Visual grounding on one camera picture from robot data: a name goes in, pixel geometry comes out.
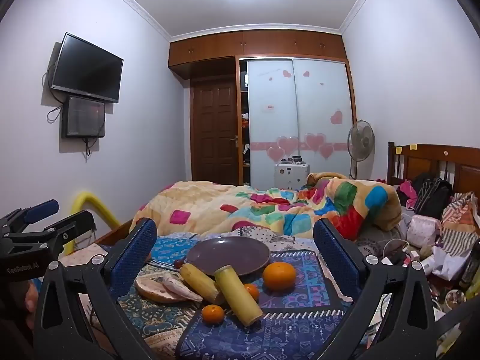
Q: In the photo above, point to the pink quilted pouch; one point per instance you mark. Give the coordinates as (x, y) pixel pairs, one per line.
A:
(423, 231)

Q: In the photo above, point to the standing fan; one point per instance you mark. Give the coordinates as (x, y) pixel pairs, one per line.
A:
(360, 138)

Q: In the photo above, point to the frosted sliding wardrobe door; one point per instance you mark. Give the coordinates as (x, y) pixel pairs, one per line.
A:
(322, 97)
(272, 120)

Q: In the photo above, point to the yellow chair frame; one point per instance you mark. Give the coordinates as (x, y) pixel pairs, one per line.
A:
(98, 204)

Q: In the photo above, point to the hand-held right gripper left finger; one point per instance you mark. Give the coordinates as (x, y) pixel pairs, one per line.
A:
(135, 255)

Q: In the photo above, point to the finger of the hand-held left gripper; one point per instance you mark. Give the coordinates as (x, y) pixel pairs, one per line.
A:
(73, 223)
(41, 210)

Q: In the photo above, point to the small mandarin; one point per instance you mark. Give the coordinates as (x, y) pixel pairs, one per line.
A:
(213, 314)
(252, 291)

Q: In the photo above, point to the brown wooden wardrobe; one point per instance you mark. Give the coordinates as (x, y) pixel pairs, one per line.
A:
(262, 45)

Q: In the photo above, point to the pink cloth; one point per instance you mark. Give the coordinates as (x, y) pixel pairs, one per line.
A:
(408, 192)

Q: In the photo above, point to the black bag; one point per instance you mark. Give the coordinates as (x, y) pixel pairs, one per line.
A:
(433, 197)

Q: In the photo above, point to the brown wooden door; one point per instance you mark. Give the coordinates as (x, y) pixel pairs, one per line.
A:
(214, 131)

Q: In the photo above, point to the small white cabinet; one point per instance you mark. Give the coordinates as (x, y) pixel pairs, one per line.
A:
(290, 176)

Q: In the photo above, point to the black wall television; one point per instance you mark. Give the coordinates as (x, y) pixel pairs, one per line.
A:
(88, 68)

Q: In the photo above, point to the yellow corn cob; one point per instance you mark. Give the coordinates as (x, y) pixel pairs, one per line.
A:
(198, 281)

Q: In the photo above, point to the striped bag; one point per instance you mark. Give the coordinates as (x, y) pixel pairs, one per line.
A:
(461, 225)

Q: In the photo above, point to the pale yellow sugar cane piece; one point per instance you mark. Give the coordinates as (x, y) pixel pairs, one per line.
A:
(237, 294)

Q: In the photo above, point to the wooden bed headboard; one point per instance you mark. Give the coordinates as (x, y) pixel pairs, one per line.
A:
(427, 157)

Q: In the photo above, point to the small black wall monitor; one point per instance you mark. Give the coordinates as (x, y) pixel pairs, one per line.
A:
(83, 117)

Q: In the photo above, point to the brown round plate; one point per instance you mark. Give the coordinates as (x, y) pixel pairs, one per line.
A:
(228, 257)

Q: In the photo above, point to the peeled pomelo piece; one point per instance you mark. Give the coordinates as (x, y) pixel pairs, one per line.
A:
(157, 290)

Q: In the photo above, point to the large orange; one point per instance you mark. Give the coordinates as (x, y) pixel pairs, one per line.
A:
(279, 275)

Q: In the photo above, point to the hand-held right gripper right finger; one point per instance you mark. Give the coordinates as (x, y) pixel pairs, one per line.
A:
(334, 255)

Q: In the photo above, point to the dark glass bottle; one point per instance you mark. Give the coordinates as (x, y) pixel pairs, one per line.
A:
(471, 270)

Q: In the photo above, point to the colourful patch blanket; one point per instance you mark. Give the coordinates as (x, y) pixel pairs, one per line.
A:
(210, 202)

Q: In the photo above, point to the wooden bed frame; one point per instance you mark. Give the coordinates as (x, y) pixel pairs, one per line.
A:
(112, 234)

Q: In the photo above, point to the blue patterned bedspread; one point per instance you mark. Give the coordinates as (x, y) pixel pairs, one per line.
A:
(292, 330)

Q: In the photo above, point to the white paper bag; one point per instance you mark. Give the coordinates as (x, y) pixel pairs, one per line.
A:
(446, 264)

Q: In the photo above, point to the person's left hand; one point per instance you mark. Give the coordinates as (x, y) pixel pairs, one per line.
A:
(30, 303)

